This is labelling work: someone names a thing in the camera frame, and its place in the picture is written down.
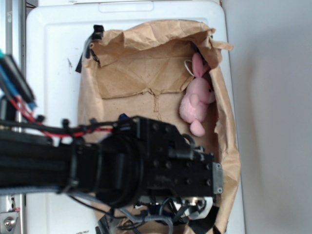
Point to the pink plush bunny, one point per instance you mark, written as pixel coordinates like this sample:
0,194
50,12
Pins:
199,94

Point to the brown paper bag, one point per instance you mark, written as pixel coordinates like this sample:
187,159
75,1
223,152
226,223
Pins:
141,72

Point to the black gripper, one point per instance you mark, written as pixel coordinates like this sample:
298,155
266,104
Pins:
177,171

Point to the metal frame rail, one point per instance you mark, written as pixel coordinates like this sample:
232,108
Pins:
12,41

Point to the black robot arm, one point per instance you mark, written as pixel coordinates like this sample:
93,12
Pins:
134,160

